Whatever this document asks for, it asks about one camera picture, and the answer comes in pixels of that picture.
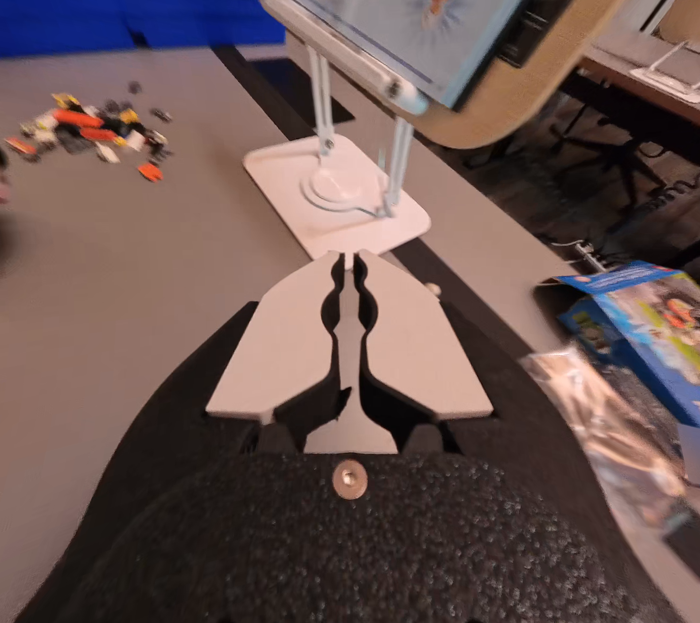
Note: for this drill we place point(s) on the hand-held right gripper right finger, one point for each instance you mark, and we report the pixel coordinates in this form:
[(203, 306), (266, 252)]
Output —
[(427, 360)]

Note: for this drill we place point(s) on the black office chair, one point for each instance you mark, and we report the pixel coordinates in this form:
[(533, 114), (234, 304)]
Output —
[(596, 142)]

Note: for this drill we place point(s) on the blue lego box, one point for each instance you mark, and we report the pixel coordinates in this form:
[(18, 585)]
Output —
[(645, 322)]

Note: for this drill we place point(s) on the white book stand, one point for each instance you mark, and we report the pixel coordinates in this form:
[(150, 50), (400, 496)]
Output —
[(339, 213)]

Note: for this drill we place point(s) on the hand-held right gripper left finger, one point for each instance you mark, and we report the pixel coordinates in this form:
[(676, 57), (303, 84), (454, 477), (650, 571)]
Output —
[(273, 360)]

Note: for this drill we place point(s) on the clear plastic bag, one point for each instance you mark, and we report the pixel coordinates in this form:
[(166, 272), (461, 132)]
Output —
[(613, 426)]

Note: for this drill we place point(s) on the pile of lego pieces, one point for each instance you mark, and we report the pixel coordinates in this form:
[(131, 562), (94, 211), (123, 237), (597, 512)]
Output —
[(82, 123)]

